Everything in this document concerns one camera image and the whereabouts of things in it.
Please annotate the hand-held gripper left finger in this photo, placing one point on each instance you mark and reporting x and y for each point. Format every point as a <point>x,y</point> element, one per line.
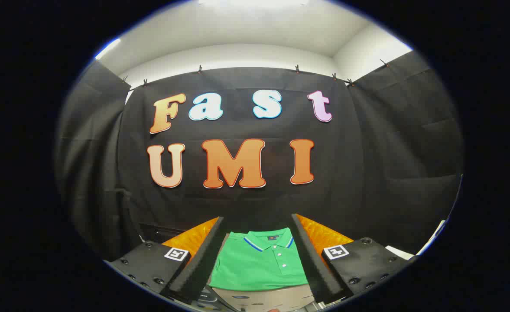
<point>203,264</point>

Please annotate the ceiling light strip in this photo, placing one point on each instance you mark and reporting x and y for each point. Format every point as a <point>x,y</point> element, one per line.
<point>107,48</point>

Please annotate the green polo shirt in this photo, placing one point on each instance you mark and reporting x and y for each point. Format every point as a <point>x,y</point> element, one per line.
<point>254,268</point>

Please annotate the grey topped stand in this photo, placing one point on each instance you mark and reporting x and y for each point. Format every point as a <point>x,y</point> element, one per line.
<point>272,299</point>

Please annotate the white paper sheet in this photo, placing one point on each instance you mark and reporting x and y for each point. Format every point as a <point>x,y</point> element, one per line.
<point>400,252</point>

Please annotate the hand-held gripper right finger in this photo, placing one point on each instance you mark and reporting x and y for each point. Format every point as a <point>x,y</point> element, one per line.
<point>313,264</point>

